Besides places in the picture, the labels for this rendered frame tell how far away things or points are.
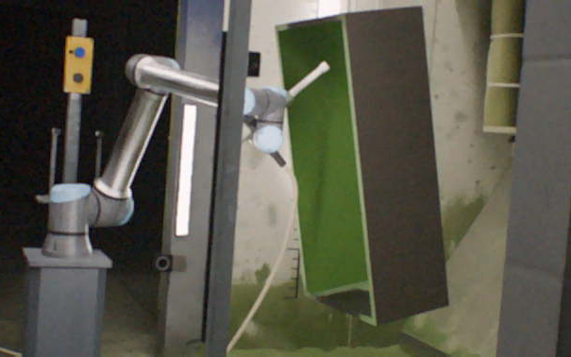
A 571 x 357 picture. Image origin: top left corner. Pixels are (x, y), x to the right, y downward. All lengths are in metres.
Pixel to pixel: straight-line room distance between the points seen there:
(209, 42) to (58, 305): 1.54
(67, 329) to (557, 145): 2.27
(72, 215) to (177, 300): 1.07
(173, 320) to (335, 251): 0.90
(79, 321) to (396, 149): 1.37
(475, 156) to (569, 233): 3.32
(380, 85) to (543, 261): 1.82
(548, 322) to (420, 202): 1.90
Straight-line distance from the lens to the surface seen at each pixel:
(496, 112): 4.51
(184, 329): 4.37
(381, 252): 3.40
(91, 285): 3.42
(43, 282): 3.40
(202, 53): 4.26
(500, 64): 4.51
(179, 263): 4.29
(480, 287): 4.52
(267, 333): 4.50
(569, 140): 1.59
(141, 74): 3.21
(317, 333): 4.60
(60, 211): 3.44
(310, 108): 3.88
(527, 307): 1.68
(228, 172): 2.28
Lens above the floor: 1.19
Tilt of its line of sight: 3 degrees down
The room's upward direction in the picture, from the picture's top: 4 degrees clockwise
